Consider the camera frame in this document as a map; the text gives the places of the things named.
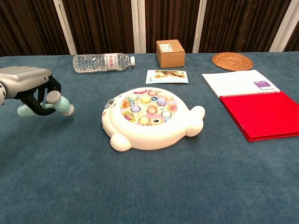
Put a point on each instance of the white fish-shaped toy game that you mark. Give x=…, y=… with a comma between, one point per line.
x=144, y=137

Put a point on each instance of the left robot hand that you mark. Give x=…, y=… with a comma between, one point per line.
x=25, y=79

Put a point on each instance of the small brown cardboard box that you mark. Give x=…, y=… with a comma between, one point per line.
x=171, y=57

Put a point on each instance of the round woven rattan coaster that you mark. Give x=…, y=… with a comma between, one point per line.
x=232, y=61

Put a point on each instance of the white picture card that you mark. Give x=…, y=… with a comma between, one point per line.
x=167, y=77

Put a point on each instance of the blue felt table mat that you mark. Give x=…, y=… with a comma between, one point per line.
x=93, y=182

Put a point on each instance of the mint toy hammer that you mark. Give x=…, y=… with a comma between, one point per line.
x=63, y=105

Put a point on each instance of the white partition frame post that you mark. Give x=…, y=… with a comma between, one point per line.
x=65, y=28
x=283, y=28
x=139, y=25
x=199, y=25

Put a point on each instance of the red spiral notebook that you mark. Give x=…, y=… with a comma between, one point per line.
x=264, y=116

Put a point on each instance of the clear plastic water bottle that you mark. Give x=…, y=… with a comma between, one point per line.
x=93, y=63

